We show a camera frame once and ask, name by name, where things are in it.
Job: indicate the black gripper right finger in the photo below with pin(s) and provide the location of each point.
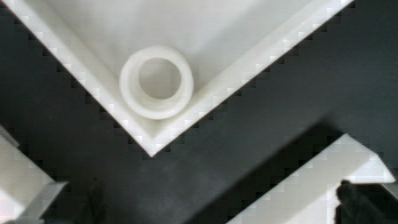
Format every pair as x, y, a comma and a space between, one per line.
369, 203

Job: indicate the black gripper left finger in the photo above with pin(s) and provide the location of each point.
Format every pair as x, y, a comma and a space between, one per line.
30, 189

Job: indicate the white square tabletop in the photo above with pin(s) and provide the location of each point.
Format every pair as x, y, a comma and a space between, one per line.
234, 34

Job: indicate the white U-shaped fence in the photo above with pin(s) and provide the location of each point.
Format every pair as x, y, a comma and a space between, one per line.
301, 200

